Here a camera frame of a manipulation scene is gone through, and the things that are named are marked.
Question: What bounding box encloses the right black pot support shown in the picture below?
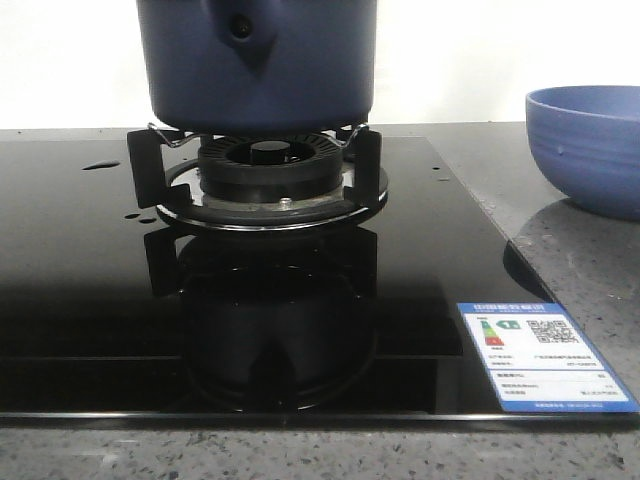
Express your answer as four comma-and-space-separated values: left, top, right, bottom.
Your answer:
127, 124, 388, 232

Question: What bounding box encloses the black glass gas cooktop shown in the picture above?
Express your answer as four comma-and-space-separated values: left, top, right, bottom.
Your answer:
0, 137, 640, 432

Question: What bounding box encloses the blue cooking pot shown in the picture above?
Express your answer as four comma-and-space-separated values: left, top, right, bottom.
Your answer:
136, 1, 377, 135

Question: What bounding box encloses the right gas burner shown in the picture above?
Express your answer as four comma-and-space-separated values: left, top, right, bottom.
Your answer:
198, 134, 343, 203

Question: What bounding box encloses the blue energy label sticker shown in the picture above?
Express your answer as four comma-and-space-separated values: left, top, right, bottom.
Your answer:
458, 303, 639, 414

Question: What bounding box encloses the blue ceramic bowl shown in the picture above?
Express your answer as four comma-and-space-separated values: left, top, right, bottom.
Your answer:
525, 85, 639, 221

